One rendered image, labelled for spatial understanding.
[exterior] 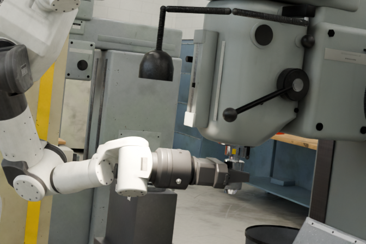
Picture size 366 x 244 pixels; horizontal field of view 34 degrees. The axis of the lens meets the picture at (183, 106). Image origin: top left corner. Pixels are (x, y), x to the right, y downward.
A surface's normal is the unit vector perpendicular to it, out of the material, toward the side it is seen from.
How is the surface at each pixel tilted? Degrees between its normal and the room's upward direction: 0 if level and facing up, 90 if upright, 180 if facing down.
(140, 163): 64
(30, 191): 125
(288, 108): 90
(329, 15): 90
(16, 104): 102
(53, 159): 52
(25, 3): 58
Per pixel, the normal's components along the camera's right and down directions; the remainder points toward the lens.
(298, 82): 0.46, 0.10
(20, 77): 0.99, -0.12
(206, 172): 0.23, 0.07
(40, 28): 0.61, -0.43
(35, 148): 0.94, 0.09
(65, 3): 0.24, 0.90
